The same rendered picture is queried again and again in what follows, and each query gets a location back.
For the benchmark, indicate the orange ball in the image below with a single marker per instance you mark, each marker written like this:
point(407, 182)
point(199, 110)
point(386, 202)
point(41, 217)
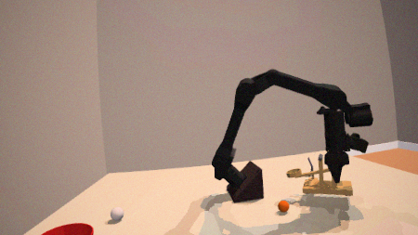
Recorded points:
point(283, 206)

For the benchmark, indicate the white ball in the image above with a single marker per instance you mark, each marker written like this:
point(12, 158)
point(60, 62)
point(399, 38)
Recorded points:
point(117, 213)

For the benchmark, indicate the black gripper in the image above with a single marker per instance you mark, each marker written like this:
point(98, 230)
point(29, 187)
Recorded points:
point(335, 158)

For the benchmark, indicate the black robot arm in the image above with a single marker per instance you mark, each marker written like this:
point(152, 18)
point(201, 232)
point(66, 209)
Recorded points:
point(331, 96)

